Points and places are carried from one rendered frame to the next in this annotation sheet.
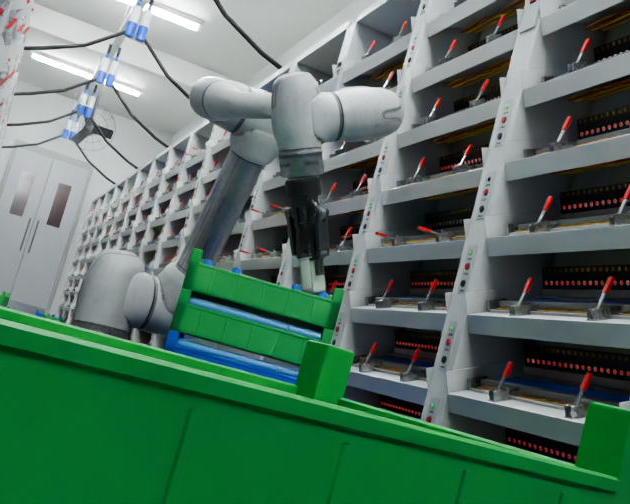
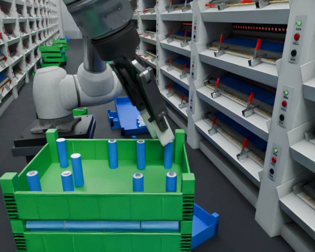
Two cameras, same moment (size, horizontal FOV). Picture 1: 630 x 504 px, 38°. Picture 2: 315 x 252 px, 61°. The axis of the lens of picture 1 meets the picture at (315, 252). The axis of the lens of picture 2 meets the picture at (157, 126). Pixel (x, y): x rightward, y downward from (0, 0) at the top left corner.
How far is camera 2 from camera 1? 1.44 m
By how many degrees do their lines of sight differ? 30
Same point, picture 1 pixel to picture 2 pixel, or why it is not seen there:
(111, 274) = (44, 88)
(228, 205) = not seen: hidden behind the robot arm
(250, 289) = (83, 204)
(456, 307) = (288, 73)
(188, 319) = (32, 245)
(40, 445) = not seen: outside the picture
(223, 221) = not seen: hidden behind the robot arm
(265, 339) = (119, 245)
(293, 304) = (138, 207)
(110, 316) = (54, 112)
